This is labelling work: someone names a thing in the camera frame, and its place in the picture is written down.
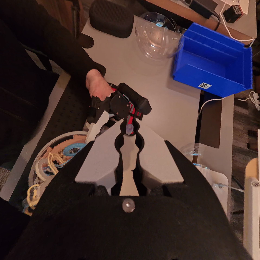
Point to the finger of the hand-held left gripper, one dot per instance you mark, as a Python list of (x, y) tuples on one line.
[(97, 126)]

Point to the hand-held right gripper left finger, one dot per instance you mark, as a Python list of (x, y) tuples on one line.
[(97, 162)]

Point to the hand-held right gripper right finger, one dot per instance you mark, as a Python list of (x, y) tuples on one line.
[(160, 162)]

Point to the marble maze ball toy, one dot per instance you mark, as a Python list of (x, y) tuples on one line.
[(52, 156)]

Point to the clear plastic dome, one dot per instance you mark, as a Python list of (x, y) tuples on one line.
[(158, 36)]

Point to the person's left forearm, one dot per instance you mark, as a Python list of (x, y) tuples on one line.
[(61, 50)]

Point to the person's left hand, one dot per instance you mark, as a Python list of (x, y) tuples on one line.
[(98, 85)]

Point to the red tool case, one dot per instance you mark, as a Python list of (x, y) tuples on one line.
[(133, 110)]

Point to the small clear plastic shell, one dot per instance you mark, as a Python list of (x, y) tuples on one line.
[(189, 151)]

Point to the black dimpled mat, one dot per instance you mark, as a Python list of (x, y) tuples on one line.
[(61, 121)]

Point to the instruction sheet board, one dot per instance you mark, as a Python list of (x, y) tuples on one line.
[(251, 193)]

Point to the blue storage bin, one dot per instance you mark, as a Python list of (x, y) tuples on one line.
[(213, 67)]

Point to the black power adapter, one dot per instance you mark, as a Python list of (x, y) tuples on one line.
[(201, 9)]

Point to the black red small box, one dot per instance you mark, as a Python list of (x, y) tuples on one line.
[(232, 13)]

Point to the wooden-edged table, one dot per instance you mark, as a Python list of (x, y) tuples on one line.
[(246, 24)]

